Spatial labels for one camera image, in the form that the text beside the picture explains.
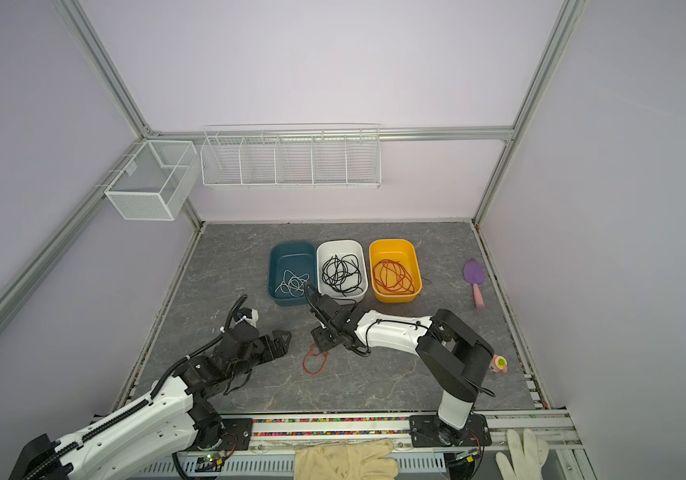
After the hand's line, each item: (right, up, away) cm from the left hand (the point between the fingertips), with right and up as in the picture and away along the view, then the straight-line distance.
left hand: (279, 343), depth 82 cm
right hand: (+12, 0, +6) cm, 13 cm away
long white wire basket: (0, +57, +17) cm, 60 cm away
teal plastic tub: (-2, +20, +25) cm, 32 cm away
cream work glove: (+19, -25, -11) cm, 33 cm away
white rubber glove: (+61, -24, -13) cm, 67 cm away
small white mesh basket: (-47, +49, +17) cm, 70 cm away
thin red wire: (+12, -7, +3) cm, 14 cm away
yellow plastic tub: (+39, +25, +27) cm, 53 cm away
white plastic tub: (+16, +27, +25) cm, 40 cm away
